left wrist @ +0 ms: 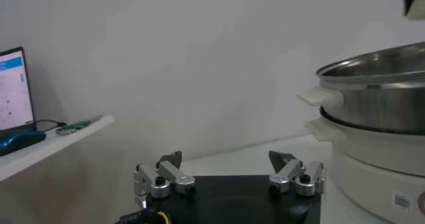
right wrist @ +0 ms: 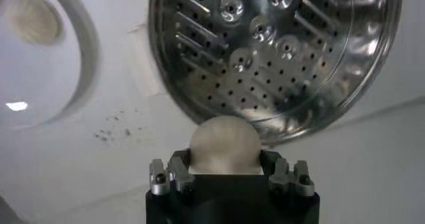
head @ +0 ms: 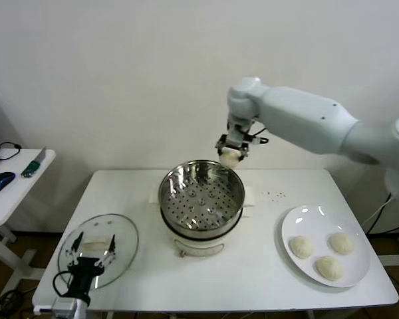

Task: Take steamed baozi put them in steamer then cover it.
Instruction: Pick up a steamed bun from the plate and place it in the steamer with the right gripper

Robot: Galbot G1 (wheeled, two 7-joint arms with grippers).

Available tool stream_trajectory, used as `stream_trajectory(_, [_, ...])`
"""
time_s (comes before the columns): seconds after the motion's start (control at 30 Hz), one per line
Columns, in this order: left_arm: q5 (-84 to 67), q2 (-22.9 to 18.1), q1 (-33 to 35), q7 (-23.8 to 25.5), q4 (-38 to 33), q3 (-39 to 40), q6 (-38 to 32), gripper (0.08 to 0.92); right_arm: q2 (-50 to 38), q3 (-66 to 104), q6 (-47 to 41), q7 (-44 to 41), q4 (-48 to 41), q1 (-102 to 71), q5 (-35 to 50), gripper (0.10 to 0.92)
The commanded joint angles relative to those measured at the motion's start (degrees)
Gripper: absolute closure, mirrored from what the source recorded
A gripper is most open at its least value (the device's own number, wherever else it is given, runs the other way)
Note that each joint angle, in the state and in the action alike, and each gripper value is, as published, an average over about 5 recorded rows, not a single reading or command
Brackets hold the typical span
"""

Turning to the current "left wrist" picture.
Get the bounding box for white steamed baozi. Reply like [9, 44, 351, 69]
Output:
[406, 0, 425, 21]

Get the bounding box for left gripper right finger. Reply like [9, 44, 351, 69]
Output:
[268, 150, 327, 198]

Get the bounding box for stainless steel steamer basket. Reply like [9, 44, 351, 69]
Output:
[297, 41, 425, 136]

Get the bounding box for white electric cooker base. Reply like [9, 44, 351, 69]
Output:
[304, 117, 425, 224]

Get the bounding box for blue computer mouse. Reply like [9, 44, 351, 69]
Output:
[0, 130, 46, 157]

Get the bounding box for green handled knife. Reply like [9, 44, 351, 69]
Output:
[55, 114, 104, 136]

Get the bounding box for black laptop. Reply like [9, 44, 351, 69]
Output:
[0, 47, 37, 137]

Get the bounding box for black cable on side table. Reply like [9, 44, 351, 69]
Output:
[35, 119, 67, 128]

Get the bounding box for white side table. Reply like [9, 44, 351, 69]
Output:
[0, 114, 116, 183]

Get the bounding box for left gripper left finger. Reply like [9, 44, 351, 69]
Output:
[133, 150, 197, 209]

